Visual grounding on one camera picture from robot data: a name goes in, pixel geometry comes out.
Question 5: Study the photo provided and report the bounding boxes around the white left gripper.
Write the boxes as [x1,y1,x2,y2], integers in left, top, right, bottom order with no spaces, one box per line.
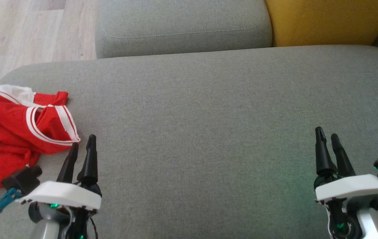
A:
[16,134,102,239]

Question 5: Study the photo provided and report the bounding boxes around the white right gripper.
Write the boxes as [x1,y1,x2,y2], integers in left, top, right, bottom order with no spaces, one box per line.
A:
[314,127,378,239]

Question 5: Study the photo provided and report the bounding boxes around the red basketball jersey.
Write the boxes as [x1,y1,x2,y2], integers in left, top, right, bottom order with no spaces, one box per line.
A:
[0,85,81,156]

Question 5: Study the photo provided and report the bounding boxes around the large grey sofa chaise cushion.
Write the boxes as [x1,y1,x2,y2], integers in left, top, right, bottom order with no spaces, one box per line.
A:
[0,45,378,239]

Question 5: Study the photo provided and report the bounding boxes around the yellow sofa backrest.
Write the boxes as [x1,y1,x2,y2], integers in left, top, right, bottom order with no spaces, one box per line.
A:
[264,0,378,47]

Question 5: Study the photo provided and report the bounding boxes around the grey sofa seat cushion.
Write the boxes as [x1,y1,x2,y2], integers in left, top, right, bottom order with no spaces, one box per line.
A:
[95,0,273,59]

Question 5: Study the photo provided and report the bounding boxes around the left camera cable blue plug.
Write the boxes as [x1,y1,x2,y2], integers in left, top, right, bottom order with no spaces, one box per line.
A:
[0,188,22,239]

